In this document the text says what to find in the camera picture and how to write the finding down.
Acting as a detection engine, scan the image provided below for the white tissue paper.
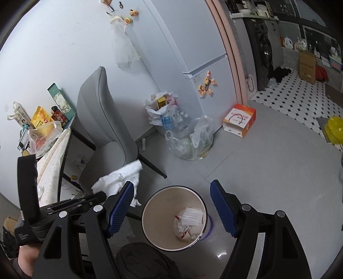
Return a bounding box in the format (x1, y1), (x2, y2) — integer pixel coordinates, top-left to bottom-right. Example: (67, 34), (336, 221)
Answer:
(91, 160), (142, 208)

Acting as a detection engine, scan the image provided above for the white round trash bin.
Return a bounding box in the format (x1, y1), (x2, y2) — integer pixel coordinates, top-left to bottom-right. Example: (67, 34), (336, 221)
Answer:
(141, 186), (214, 252)

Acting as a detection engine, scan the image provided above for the person's left hand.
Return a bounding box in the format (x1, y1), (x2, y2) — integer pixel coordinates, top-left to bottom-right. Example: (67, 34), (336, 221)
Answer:
(18, 244), (42, 277)

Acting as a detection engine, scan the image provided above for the white crumpled plastic bag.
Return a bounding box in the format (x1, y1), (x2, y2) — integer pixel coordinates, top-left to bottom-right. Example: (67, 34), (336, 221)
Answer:
(37, 185), (44, 200)

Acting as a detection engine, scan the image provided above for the floral white tablecloth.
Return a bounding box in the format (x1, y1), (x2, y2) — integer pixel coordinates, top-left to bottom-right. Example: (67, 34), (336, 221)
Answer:
(37, 128), (71, 207)

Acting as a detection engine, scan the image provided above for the grey upholstered chair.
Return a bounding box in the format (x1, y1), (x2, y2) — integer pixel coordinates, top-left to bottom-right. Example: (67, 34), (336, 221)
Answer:
(77, 66), (167, 191)

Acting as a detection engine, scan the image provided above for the clear plastic bag on floor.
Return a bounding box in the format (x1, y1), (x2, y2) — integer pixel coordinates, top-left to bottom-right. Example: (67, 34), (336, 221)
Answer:
(164, 116), (214, 161)

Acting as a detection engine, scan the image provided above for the clear plastic bag on table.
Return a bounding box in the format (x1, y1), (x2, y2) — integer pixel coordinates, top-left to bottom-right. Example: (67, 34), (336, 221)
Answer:
(29, 121), (63, 158)

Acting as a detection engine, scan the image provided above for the orange white gift box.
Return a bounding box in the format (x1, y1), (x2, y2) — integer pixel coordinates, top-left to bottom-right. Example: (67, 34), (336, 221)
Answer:
(222, 104), (256, 138)

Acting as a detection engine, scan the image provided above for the white bag of bottles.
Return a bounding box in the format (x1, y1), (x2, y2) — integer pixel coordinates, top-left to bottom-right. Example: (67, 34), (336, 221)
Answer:
(144, 92), (191, 134)

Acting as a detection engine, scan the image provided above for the yellow snack bag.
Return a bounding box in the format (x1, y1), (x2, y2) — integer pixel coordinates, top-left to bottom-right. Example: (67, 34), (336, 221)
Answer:
(30, 106), (53, 129)

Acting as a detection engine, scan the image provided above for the white paper tote bag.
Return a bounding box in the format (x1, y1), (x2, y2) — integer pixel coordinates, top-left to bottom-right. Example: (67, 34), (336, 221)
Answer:
(7, 101), (31, 127)

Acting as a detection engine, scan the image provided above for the red bottle with black cap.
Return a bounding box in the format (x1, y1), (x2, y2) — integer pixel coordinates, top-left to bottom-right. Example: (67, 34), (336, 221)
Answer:
(51, 106), (68, 128)

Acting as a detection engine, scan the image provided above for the green tall box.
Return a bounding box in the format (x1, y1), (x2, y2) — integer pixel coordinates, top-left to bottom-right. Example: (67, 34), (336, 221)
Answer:
(48, 83), (76, 120)

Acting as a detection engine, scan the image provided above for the yellow plastic bag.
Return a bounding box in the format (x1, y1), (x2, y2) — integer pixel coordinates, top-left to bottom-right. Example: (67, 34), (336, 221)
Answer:
(324, 116), (343, 144)

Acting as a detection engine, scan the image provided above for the white mesh bag hanging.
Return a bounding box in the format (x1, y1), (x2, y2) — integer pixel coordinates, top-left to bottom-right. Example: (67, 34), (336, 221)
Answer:
(110, 16), (141, 70)

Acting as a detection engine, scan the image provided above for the brown cardboard box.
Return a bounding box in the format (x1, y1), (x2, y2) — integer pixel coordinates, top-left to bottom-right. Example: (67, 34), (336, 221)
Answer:
(299, 51), (316, 84)

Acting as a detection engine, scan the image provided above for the white refrigerator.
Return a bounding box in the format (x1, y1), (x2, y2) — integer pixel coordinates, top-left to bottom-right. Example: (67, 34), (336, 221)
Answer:
(109, 1), (240, 130)

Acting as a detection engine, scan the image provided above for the black washing machine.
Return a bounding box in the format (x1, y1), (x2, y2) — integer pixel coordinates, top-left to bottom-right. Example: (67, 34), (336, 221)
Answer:
(244, 19), (273, 91)

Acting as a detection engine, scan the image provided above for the black wire basket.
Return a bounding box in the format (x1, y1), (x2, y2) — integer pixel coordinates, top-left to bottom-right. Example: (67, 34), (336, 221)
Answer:
(17, 124), (29, 151)

